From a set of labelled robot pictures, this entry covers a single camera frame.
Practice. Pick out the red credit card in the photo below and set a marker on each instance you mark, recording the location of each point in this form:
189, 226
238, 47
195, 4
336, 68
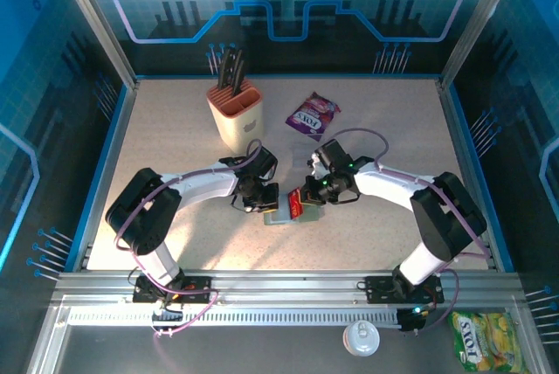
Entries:
296, 204

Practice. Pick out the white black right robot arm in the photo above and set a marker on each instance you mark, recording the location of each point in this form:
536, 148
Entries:
393, 182

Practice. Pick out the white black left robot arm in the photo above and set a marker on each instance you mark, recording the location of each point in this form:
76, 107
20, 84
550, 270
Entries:
205, 184

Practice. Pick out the beige knife block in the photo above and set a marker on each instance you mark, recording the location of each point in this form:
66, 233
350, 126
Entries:
236, 125

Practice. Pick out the purple Fox's candy bag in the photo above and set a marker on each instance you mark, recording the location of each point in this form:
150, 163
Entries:
312, 116

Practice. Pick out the black electronics box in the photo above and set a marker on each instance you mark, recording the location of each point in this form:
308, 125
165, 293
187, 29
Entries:
411, 320

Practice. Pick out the white tin can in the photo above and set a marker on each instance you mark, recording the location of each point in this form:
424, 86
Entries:
361, 339

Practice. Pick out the yellow green Fox's candy bag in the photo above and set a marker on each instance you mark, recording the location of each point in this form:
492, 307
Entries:
489, 343

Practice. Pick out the aluminium frame rail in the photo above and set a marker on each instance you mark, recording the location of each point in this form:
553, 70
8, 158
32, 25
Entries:
284, 284

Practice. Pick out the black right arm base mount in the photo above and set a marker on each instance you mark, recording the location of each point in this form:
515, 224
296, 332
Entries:
377, 288

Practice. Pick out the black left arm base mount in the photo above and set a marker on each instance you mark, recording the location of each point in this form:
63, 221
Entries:
196, 288

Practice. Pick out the aluminium frame post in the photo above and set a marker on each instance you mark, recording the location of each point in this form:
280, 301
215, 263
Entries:
480, 15
94, 20

